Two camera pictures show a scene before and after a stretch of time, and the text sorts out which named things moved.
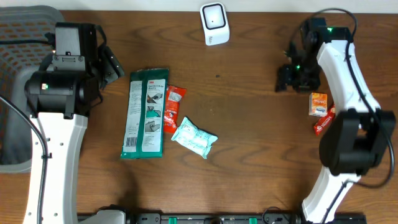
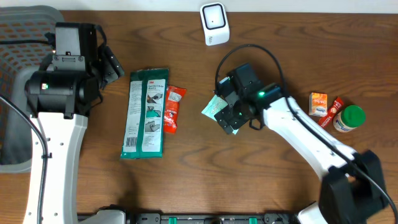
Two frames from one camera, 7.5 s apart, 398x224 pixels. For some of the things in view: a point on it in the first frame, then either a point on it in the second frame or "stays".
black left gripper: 105,59 stays
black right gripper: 284,76 to 234,119
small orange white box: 318,104 stays
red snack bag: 173,97 stays
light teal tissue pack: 199,140 to 215,106
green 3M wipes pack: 147,100 stays
